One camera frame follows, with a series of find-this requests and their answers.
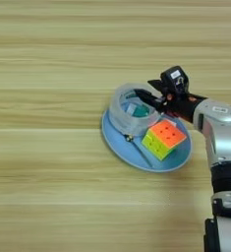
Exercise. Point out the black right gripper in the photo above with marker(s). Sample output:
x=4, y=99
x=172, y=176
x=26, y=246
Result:
x=182, y=105

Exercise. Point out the blue round plate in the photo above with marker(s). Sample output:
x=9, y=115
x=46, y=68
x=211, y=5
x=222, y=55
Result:
x=127, y=154

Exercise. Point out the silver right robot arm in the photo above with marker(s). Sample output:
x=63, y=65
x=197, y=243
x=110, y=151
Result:
x=221, y=138

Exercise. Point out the clear tape roll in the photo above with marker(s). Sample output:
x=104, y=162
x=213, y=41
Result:
x=133, y=128

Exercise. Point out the colourful puzzle cube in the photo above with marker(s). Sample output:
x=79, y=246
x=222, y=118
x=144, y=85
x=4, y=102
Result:
x=164, y=138

